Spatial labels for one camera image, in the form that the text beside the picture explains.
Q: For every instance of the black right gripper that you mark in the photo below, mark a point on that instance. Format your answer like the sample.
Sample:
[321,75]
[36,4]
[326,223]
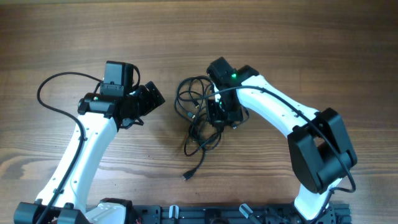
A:
[213,112]

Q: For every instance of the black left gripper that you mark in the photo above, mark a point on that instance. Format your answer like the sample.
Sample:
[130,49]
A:
[154,96]

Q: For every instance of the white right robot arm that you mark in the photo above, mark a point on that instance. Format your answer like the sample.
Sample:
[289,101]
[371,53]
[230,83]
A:
[320,149]

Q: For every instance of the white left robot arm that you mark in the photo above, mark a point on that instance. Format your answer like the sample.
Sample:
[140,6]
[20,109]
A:
[119,101]

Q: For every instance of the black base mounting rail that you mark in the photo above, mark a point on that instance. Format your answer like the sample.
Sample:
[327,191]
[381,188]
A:
[242,214]

